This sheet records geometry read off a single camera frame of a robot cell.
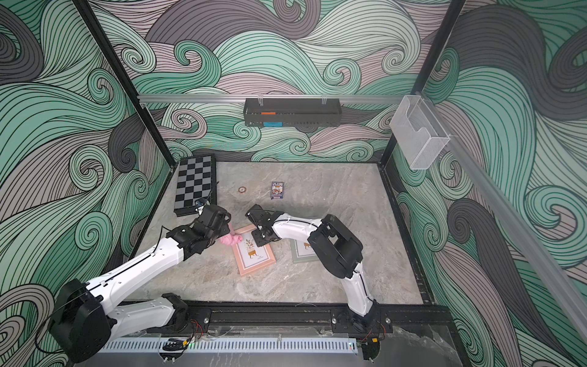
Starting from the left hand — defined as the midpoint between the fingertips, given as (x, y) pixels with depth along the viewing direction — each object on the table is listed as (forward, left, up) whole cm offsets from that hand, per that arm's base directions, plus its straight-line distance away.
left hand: (223, 221), depth 83 cm
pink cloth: (-6, -4, -3) cm, 7 cm away
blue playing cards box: (+24, -19, -11) cm, 32 cm away
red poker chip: (+26, -2, -13) cm, 29 cm away
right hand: (+1, -15, -13) cm, 20 cm away
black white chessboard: (+29, +21, -10) cm, 37 cm away
